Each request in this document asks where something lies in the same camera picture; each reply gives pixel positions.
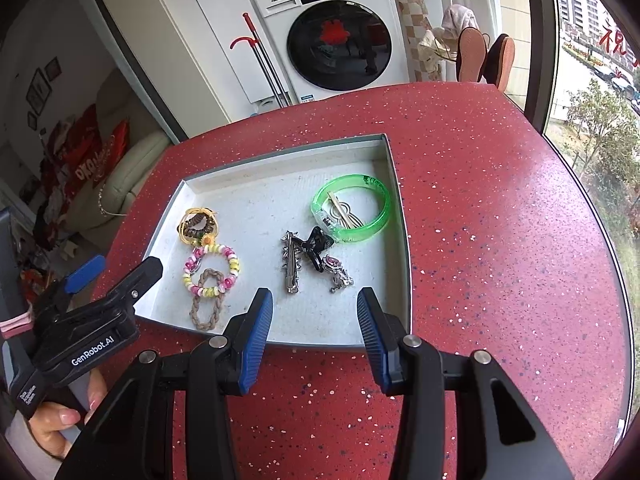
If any white square tray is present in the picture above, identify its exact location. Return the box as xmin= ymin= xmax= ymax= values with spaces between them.
xmin=134 ymin=132 xmax=416 ymax=353

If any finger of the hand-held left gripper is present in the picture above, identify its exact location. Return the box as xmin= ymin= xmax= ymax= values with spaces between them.
xmin=32 ymin=254 xmax=108 ymax=313
xmin=75 ymin=256 xmax=165 ymax=321

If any red printed cushion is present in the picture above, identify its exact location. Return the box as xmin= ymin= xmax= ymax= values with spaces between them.
xmin=42 ymin=102 xmax=131 ymax=201

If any colourful beaded bracelet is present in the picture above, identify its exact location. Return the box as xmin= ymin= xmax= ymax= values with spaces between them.
xmin=181 ymin=237 xmax=241 ymax=300

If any pink cloth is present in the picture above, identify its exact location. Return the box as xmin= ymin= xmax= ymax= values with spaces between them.
xmin=441 ymin=4 xmax=481 ymax=33

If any silver spiked hair clip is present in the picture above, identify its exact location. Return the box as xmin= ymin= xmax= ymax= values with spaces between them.
xmin=281 ymin=230 xmax=305 ymax=294

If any brown slipper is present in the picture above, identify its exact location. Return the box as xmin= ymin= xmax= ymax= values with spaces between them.
xmin=457 ymin=27 xmax=493 ymax=83
xmin=487 ymin=34 xmax=517 ymax=93

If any yellow rubber band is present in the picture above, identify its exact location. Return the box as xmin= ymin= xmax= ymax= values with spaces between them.
xmin=176 ymin=206 xmax=222 ymax=247

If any beige sofa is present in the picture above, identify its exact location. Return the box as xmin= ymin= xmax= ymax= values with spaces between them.
xmin=65 ymin=67 xmax=173 ymax=233

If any dark window frame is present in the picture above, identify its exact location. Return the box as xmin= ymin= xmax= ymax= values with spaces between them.
xmin=520 ymin=0 xmax=571 ymax=131

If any person's left hand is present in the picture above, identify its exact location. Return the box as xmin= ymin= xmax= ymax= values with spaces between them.
xmin=27 ymin=366 xmax=109 ymax=461

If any red handled mop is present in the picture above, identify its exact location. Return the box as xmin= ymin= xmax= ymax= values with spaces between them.
xmin=230 ymin=11 xmax=293 ymax=108

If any cream hat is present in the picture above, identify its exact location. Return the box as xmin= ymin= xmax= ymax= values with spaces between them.
xmin=417 ymin=27 xmax=458 ymax=81

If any metal alligator hair clip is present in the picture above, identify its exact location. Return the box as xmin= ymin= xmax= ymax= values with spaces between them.
xmin=327 ymin=191 xmax=363 ymax=231

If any black claw hair clip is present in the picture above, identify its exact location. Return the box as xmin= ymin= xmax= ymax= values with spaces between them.
xmin=295 ymin=226 xmax=335 ymax=275

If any red window sticker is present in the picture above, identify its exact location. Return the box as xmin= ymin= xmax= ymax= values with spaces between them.
xmin=597 ymin=10 xmax=640 ymax=68

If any white tall cabinet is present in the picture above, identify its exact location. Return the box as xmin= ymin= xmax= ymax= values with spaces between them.
xmin=137 ymin=0 xmax=286 ymax=126

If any brown spiral hair tie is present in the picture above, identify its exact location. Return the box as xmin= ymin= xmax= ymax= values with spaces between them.
xmin=181 ymin=211 xmax=218 ymax=241

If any white washing machine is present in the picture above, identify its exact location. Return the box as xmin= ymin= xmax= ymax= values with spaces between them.
xmin=235 ymin=0 xmax=408 ymax=106

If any green tree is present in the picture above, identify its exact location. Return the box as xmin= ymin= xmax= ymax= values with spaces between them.
xmin=565 ymin=77 xmax=640 ymax=183

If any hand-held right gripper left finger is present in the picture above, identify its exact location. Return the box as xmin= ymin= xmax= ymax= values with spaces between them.
xmin=54 ymin=287 xmax=275 ymax=480

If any large wall picture frame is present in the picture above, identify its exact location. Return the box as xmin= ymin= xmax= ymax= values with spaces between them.
xmin=25 ymin=67 xmax=52 ymax=116

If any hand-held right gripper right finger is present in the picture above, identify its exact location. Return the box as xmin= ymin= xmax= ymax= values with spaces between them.
xmin=356 ymin=286 xmax=576 ymax=480

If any brown braided hair tie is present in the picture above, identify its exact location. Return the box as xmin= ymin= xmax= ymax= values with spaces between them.
xmin=189 ymin=268 xmax=232 ymax=332

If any green translucent bangle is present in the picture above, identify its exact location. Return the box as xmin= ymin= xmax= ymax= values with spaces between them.
xmin=311 ymin=173 xmax=392 ymax=244

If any pink gemstone silver brooch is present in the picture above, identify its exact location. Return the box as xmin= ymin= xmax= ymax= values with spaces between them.
xmin=320 ymin=255 xmax=355 ymax=293

